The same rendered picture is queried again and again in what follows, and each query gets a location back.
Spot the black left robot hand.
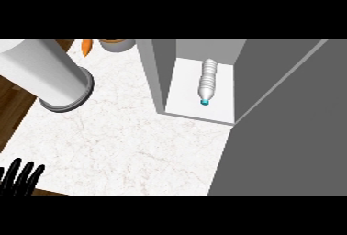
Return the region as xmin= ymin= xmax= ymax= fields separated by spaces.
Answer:
xmin=0 ymin=157 xmax=45 ymax=196

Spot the grey cabinet with white shelf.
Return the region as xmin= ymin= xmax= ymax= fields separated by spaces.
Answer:
xmin=135 ymin=39 xmax=329 ymax=126

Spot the clear water bottle, blue cap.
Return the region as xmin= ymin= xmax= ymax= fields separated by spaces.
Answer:
xmin=196 ymin=58 xmax=219 ymax=106

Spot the white cylinder with grey rim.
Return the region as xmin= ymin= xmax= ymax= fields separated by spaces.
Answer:
xmin=0 ymin=39 xmax=95 ymax=114

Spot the orange carrot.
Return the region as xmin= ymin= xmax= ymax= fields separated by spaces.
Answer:
xmin=79 ymin=39 xmax=94 ymax=59

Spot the grey pot with brown contents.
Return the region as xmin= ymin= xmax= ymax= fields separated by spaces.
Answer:
xmin=97 ymin=39 xmax=137 ymax=53

